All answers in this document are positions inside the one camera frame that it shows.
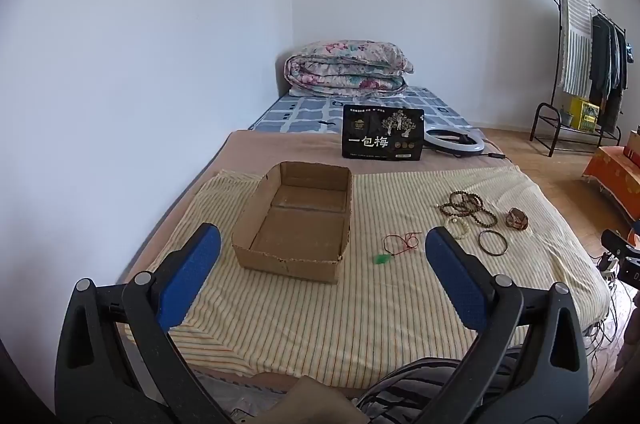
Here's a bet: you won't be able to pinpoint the dark thin bangle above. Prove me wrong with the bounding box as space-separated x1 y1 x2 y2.
477 229 509 257

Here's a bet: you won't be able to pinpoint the cream bead bracelet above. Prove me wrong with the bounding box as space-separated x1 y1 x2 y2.
446 215 472 238

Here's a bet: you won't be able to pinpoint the long brown bead mala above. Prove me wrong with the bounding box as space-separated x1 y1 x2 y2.
438 190 498 229

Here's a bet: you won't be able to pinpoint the red strap wristwatch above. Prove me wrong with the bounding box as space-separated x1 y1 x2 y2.
506 207 529 231

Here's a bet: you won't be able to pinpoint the red cord green pendant necklace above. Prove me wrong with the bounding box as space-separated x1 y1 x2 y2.
373 230 422 266

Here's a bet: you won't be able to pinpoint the yellow striped towel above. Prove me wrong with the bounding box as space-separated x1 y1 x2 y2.
124 164 612 393

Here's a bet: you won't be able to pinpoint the orange covered low table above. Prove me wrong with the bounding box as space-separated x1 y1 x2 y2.
582 146 640 221

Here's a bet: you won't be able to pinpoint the black clothes rack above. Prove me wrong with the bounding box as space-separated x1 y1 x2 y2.
529 0 634 158

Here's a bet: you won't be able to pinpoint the open brown cardboard box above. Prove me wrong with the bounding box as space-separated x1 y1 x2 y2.
232 161 352 285

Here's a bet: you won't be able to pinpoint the yellow green box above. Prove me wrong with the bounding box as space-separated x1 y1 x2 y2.
570 96 600 132

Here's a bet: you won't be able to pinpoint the black snack bag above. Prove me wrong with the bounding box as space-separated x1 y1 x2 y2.
341 105 424 162

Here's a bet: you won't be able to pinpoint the dark hanging clothes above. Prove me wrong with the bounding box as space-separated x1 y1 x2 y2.
589 14 628 133

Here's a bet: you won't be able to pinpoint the bed with brown blanket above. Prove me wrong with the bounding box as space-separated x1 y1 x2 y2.
119 84 614 400

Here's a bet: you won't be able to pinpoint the blue checkered bed sheet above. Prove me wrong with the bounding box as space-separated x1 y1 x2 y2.
247 84 471 135

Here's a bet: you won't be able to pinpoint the striped hanging towel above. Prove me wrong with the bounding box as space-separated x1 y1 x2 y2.
559 0 592 99

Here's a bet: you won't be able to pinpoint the folded floral quilt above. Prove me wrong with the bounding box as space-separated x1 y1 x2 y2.
283 40 414 97

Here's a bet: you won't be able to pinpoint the white ring light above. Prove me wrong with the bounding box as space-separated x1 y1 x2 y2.
424 126 485 157

